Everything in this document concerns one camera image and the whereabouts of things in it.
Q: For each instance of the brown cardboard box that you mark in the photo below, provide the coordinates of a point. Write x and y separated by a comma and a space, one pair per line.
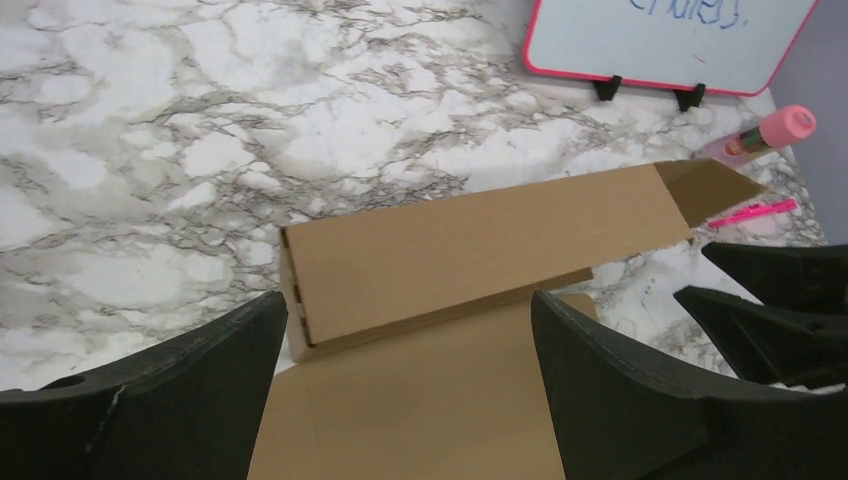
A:
409, 326

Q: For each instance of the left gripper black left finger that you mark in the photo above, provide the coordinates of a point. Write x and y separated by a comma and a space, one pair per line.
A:
187, 408

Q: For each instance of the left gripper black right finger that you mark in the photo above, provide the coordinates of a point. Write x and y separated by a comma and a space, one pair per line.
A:
621, 409

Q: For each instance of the pink marker pen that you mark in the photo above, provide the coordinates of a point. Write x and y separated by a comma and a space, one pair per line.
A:
754, 211

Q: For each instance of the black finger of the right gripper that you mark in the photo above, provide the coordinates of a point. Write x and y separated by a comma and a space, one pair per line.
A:
769, 345
803, 279

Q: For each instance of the pink capped small bottle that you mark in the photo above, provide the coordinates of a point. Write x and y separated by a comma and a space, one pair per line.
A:
776, 131

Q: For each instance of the pink framed whiteboard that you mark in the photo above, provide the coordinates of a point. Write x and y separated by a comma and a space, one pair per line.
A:
691, 48

